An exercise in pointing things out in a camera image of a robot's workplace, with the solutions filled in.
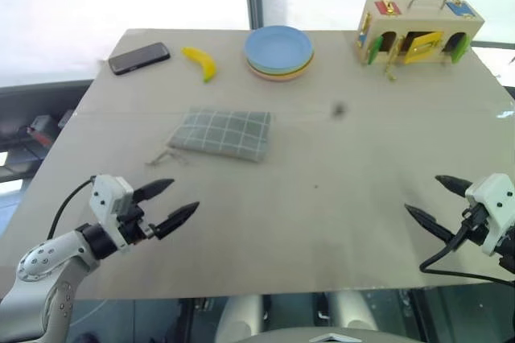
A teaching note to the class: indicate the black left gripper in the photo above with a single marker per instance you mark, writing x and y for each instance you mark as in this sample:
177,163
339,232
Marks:
131,225

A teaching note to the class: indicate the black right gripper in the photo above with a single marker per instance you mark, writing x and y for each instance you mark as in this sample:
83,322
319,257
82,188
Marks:
479,234

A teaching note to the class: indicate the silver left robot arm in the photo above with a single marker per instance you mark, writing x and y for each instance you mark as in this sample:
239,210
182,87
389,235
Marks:
44,258

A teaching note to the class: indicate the grey checkered fabric pouch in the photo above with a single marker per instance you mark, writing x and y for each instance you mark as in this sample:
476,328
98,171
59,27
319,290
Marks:
221,133

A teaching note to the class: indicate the silver rounded shape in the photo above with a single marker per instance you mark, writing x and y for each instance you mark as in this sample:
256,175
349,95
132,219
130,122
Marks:
237,319
352,311

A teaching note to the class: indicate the yellow toy banana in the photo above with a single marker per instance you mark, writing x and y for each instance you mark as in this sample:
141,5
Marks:
206,64

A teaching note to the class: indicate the red and black device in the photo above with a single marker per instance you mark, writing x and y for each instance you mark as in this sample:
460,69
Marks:
40,130

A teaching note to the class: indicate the black smartphone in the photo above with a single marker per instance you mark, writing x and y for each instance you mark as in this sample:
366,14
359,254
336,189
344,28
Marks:
138,58

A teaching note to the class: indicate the pink plastic plate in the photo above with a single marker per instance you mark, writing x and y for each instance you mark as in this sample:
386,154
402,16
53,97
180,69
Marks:
277,78

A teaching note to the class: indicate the grey robot torso top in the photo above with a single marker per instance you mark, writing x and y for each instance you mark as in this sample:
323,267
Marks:
334,337

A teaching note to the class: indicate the green plastic plate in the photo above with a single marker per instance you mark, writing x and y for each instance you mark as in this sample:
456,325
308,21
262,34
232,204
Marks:
277,68

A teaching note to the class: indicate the wooden lock box with doors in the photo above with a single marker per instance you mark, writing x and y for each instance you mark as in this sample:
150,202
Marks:
418,23

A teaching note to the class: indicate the yellow plastic plate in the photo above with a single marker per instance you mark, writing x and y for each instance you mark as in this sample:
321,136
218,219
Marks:
301,71

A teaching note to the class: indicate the blue plastic plate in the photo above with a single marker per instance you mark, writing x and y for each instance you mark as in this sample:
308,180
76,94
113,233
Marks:
278,45

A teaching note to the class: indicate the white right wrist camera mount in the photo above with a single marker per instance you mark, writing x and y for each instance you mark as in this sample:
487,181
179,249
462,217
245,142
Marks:
495,198

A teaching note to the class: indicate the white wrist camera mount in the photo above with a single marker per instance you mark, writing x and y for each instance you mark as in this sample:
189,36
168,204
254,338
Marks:
495,198
106,198

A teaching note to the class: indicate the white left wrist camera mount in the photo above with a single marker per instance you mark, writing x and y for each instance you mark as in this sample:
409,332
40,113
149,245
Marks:
106,198

